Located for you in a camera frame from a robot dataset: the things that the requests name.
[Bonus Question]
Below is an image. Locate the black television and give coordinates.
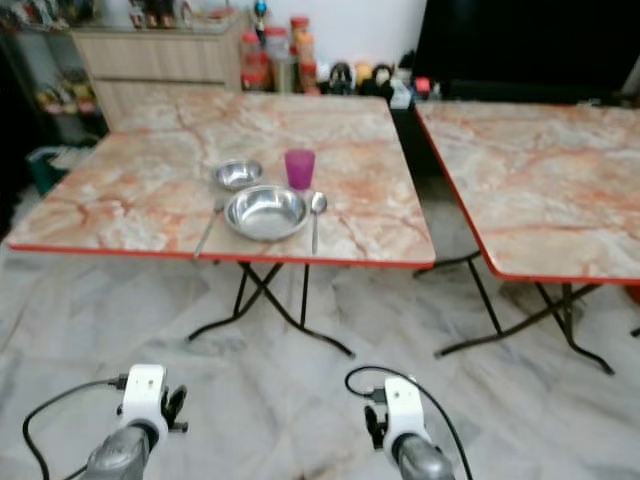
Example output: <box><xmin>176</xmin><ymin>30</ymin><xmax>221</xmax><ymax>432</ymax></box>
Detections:
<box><xmin>410</xmin><ymin>0</ymin><xmax>640</xmax><ymax>101</ymax></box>

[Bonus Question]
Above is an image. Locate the steel fork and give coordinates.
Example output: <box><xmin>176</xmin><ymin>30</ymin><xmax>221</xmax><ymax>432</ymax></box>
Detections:
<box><xmin>194</xmin><ymin>200</ymin><xmax>225</xmax><ymax>261</ymax></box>

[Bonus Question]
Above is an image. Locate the small steel bowl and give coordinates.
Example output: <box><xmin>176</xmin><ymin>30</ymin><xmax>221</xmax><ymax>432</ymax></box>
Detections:
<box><xmin>213</xmin><ymin>159</ymin><xmax>264</xmax><ymax>192</ymax></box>

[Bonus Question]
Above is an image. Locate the small black figurine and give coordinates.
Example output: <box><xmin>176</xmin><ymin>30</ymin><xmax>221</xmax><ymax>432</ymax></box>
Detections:
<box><xmin>370</xmin><ymin>63</ymin><xmax>396</xmax><ymax>98</ymax></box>
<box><xmin>328</xmin><ymin>62</ymin><xmax>354</xmax><ymax>96</ymax></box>

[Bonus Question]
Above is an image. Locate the steel spoon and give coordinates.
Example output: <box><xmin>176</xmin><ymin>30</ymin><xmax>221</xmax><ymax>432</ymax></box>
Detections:
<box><xmin>308</xmin><ymin>191</ymin><xmax>328</xmax><ymax>255</ymax></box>

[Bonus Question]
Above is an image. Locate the small white box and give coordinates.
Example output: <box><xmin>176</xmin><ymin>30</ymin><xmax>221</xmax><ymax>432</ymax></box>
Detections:
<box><xmin>390</xmin><ymin>82</ymin><xmax>416</xmax><ymax>109</ymax></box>

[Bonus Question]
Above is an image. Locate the marble-top folding table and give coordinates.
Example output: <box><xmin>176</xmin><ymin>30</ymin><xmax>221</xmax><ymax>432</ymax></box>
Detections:
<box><xmin>415</xmin><ymin>100</ymin><xmax>640</xmax><ymax>377</ymax></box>
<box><xmin>5</xmin><ymin>93</ymin><xmax>437</xmax><ymax>359</ymax></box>

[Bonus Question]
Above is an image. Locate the steel canister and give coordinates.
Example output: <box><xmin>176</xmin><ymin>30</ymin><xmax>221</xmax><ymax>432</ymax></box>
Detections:
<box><xmin>268</xmin><ymin>52</ymin><xmax>293</xmax><ymax>95</ymax></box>

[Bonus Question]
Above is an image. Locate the green storage crate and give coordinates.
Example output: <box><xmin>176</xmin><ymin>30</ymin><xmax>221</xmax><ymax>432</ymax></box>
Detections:
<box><xmin>28</xmin><ymin>145</ymin><xmax>93</xmax><ymax>197</ymax></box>

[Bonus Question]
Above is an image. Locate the clear red-lid jar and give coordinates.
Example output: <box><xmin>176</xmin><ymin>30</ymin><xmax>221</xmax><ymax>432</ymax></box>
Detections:
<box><xmin>240</xmin><ymin>33</ymin><xmax>267</xmax><ymax>93</ymax></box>

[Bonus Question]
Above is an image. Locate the black display shelf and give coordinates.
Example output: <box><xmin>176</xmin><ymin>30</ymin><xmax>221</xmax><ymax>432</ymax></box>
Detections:
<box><xmin>0</xmin><ymin>0</ymin><xmax>109</xmax><ymax>147</ymax></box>

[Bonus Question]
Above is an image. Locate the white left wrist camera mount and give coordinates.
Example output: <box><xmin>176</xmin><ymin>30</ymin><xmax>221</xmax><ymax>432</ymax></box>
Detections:
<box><xmin>122</xmin><ymin>364</ymin><xmax>168</xmax><ymax>443</ymax></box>

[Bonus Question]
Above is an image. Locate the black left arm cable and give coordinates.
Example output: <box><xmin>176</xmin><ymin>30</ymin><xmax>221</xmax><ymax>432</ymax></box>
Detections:
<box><xmin>22</xmin><ymin>375</ymin><xmax>129</xmax><ymax>480</ymax></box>

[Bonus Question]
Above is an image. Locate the large steel bowl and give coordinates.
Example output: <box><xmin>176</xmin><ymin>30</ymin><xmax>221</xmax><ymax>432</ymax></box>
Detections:
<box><xmin>224</xmin><ymin>184</ymin><xmax>309</xmax><ymax>242</ymax></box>

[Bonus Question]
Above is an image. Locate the tall orange red-lid jar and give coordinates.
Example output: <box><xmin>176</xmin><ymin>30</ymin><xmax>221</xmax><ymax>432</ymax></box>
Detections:
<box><xmin>288</xmin><ymin>15</ymin><xmax>314</xmax><ymax>63</ymax></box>

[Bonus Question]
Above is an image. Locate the purple plastic cup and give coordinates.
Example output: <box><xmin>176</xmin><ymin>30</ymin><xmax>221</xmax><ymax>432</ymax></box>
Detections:
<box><xmin>284</xmin><ymin>149</ymin><xmax>316</xmax><ymax>192</ymax></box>

